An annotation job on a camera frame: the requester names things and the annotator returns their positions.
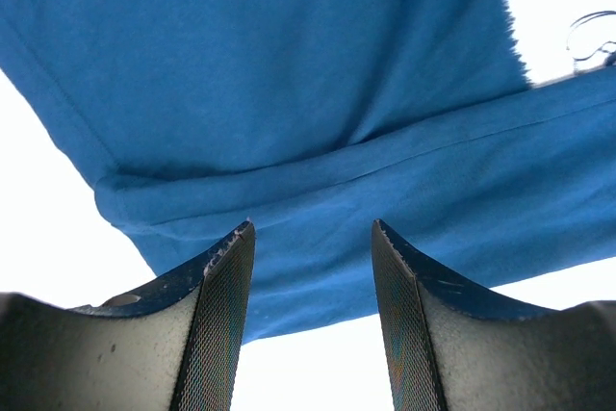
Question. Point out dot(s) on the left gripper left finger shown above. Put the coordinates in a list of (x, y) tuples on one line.
[(170, 344)]

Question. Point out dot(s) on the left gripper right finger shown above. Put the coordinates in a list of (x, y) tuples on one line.
[(452, 344)]

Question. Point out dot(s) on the blue t-shirt with print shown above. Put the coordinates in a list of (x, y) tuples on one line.
[(482, 131)]

